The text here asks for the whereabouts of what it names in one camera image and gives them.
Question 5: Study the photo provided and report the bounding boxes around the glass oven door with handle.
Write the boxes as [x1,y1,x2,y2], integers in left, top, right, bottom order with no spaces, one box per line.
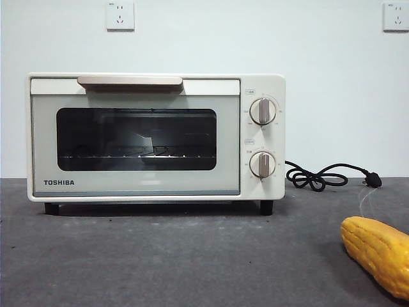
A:
[30,75,241,196]

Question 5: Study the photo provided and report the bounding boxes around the yellow corn cob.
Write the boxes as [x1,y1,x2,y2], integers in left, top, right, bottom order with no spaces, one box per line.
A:
[340,216,409,300]

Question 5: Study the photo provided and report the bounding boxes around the cream oven knob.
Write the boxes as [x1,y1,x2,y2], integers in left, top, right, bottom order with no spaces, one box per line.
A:
[249,152,277,178]
[249,98,277,125]

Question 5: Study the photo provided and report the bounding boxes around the cream Toshiba toaster oven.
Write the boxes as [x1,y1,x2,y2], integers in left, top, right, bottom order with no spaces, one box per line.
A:
[26,72,286,216]

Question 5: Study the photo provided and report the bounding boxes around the metal wire oven rack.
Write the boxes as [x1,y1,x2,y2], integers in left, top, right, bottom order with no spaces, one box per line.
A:
[60,145,215,160]

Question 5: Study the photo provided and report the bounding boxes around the white wall socket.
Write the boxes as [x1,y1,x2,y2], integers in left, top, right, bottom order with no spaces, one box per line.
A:
[383,2,409,33]
[106,1,135,32]

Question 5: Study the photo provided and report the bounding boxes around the black power cable with plug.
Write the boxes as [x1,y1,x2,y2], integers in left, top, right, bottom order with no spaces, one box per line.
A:
[284,160,383,192]

